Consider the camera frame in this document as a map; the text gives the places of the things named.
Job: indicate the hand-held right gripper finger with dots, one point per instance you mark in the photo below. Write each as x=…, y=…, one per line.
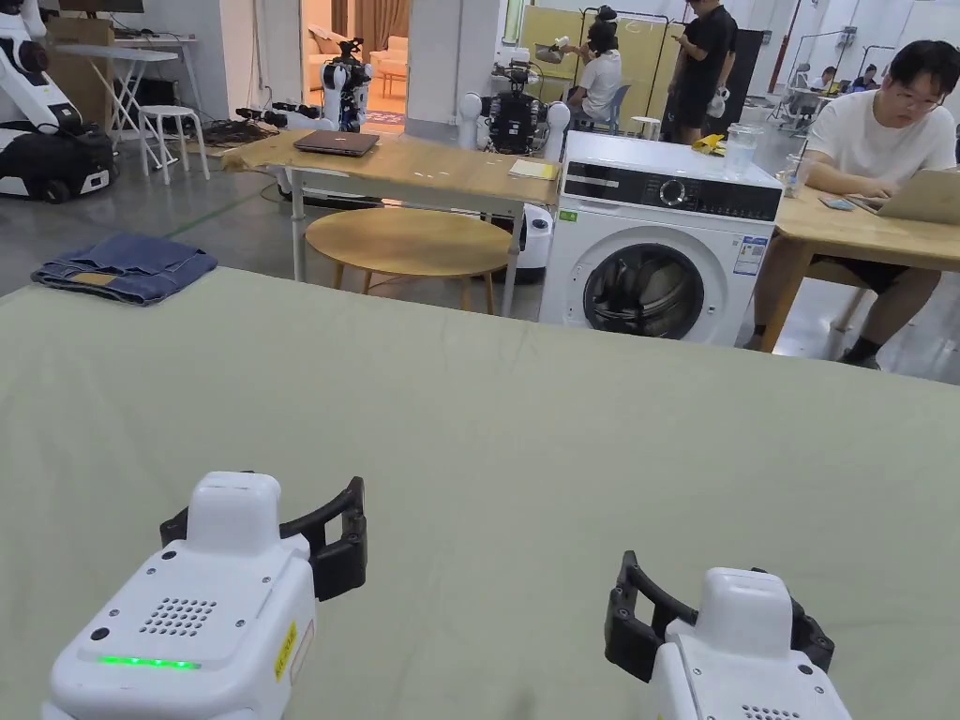
x=814, y=641
x=637, y=622

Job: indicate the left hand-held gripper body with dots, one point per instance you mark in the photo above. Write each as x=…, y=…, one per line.
x=202, y=600

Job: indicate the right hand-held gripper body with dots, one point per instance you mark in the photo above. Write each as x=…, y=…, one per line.
x=742, y=652

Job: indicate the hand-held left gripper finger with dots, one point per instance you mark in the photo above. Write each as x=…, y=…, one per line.
x=174, y=527
x=337, y=547

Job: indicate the small white robot base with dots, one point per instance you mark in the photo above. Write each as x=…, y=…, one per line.
x=534, y=244

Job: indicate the bed with pale green sheet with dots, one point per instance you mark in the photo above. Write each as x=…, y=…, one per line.
x=480, y=450

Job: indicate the folded blue jeans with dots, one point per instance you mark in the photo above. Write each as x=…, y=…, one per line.
x=127, y=266

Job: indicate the white washing machine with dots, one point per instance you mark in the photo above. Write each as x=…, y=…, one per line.
x=660, y=247

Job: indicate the large white wheeled robot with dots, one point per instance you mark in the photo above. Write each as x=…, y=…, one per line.
x=45, y=142

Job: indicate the wooden desk with laptop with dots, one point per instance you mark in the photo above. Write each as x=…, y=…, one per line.
x=862, y=225

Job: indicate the white and black humanoid robot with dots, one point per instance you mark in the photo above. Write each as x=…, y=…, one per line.
x=516, y=112
x=346, y=90

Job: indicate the brown carton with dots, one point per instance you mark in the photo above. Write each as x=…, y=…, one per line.
x=79, y=67

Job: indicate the beige sofa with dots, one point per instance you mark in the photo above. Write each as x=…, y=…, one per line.
x=352, y=56

